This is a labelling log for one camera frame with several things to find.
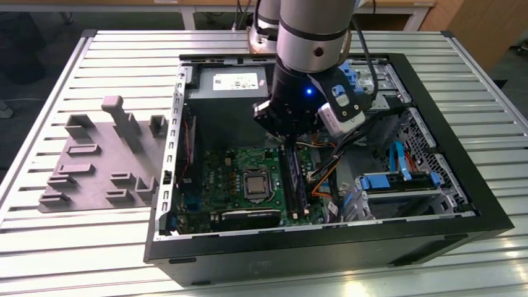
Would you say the blue RAM stick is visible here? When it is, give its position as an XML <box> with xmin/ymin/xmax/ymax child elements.
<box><xmin>284</xmin><ymin>144</ymin><xmax>302</xmax><ymax>216</ymax></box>

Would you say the grey power supply unit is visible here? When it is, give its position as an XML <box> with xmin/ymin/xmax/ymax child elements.
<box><xmin>187</xmin><ymin>66</ymin><xmax>276</xmax><ymax>150</ymax></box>

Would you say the silver CPU in socket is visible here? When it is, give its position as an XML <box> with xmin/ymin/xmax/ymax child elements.
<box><xmin>242</xmin><ymin>168</ymin><xmax>274</xmax><ymax>204</ymax></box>

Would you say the green motherboard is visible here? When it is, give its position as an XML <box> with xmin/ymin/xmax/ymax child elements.
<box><xmin>176</xmin><ymin>145</ymin><xmax>328</xmax><ymax>233</ymax></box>

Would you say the blue carrier with disk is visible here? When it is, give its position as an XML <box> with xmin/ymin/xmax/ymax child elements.
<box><xmin>356</xmin><ymin>172</ymin><xmax>440</xmax><ymax>193</ymax></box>

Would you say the black graphics card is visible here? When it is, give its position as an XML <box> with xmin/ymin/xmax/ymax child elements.
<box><xmin>210</xmin><ymin>207</ymin><xmax>284</xmax><ymax>231</ymax></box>

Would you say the wooden desk with white legs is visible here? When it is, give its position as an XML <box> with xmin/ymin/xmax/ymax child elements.
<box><xmin>176</xmin><ymin>0</ymin><xmax>439</xmax><ymax>32</ymax></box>

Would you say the black PC case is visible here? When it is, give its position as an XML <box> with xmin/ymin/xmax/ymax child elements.
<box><xmin>142</xmin><ymin>52</ymin><xmax>515</xmax><ymax>287</ymax></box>

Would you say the grey parts rack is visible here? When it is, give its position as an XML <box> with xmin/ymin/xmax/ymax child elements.
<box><xmin>38</xmin><ymin>95</ymin><xmax>172</xmax><ymax>214</ymax></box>

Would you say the wooden cabinet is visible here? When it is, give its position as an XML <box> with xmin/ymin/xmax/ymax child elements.
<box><xmin>419</xmin><ymin>0</ymin><xmax>528</xmax><ymax>72</ymax></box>

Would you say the black office chair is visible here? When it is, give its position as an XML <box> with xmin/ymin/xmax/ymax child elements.
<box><xmin>0</xmin><ymin>11</ymin><xmax>47</xmax><ymax>85</ymax></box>

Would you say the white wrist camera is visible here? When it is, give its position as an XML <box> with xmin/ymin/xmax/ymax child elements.
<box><xmin>316</xmin><ymin>103</ymin><xmax>367</xmax><ymax>136</ymax></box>

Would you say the black cable bundle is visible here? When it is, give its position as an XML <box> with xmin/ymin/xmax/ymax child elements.
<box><xmin>307</xmin><ymin>111</ymin><xmax>408</xmax><ymax>181</ymax></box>

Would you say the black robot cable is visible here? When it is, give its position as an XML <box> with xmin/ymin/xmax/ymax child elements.
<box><xmin>351</xmin><ymin>27</ymin><xmax>382</xmax><ymax>103</ymax></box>

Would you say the thin red wire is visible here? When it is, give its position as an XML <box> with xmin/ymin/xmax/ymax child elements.
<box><xmin>183</xmin><ymin>117</ymin><xmax>196</xmax><ymax>165</ymax></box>

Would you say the orange data cable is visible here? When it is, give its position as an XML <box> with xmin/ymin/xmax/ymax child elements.
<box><xmin>311</xmin><ymin>182</ymin><xmax>332</xmax><ymax>198</ymax></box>

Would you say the blue flat data cable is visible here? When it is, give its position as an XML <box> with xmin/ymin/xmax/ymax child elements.
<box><xmin>390</xmin><ymin>140</ymin><xmax>414</xmax><ymax>182</ymax></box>

